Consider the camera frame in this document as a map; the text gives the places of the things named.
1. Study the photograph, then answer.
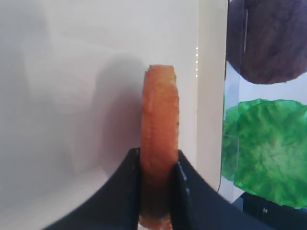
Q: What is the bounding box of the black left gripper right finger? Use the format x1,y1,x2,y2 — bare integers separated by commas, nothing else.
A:
170,151,307,230

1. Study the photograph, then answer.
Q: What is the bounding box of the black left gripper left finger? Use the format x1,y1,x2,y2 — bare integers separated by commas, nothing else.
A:
47,148,141,230

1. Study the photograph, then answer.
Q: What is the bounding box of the round bread slice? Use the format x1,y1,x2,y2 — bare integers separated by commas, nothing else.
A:
139,65,179,230

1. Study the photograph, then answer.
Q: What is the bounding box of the clear lettuce holder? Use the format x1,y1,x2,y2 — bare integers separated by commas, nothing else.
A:
218,97,239,203

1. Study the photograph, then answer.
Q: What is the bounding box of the green lettuce leaf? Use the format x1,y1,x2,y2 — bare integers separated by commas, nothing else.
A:
234,99,307,208

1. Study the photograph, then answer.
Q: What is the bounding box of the front brown meat patty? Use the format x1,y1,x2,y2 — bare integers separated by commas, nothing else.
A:
240,0,307,85

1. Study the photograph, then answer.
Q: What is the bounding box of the white rectangular tray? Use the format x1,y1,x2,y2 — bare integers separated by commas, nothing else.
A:
0,0,213,223

